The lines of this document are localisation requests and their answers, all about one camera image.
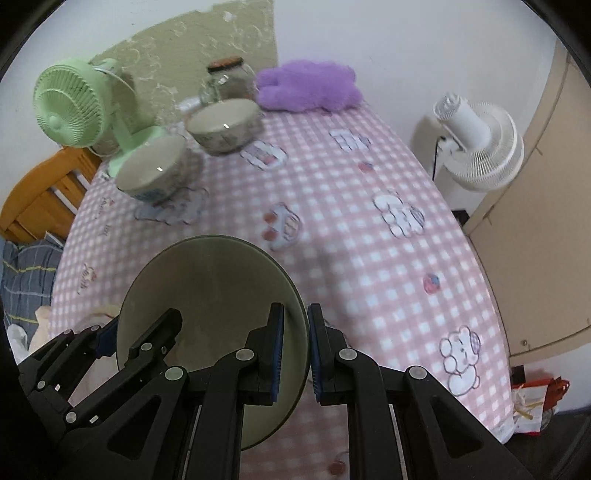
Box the floral ceramic bowl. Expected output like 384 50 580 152
115 135 188 203
116 235 308 449
185 99 263 154

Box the pile of clothes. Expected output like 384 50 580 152
4 303 116 365

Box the grey plaid pillow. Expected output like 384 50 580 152
1 239 63 330

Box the pink checkered tablecloth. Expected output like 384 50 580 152
48 103 516 480

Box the red gift bag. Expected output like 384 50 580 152
512 377 570 436

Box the beige cabinet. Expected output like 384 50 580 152
465 43 590 366

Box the cotton swab container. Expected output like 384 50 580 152
176 96 202 115

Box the green desk fan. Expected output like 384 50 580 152
33 58 166 178

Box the glass mug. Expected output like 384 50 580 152
198 79 221 107

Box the white standing fan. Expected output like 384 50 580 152
434 93 525 193

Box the glass jar black lid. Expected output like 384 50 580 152
206 56 256 101

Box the purple plush toy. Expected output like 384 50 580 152
256 60 363 113

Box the green patterned wall cloth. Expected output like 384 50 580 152
91 1 277 132

